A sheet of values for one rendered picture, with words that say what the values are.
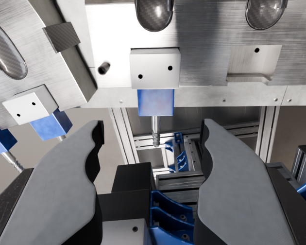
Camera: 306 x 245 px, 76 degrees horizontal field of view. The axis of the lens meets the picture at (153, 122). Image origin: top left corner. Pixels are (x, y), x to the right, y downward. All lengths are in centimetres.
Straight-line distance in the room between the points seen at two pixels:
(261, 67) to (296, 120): 129
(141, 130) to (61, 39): 84
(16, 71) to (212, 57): 26
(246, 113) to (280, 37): 88
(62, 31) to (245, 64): 24
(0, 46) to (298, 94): 45
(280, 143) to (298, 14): 140
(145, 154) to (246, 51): 98
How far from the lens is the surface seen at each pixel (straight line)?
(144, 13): 23
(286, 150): 169
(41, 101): 30
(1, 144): 39
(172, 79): 21
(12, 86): 34
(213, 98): 35
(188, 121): 106
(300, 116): 156
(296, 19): 26
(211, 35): 23
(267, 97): 39
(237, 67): 28
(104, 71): 23
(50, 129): 33
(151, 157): 119
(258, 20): 25
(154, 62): 20
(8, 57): 33
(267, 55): 28
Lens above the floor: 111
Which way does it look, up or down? 60 degrees down
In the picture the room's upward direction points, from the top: 178 degrees counter-clockwise
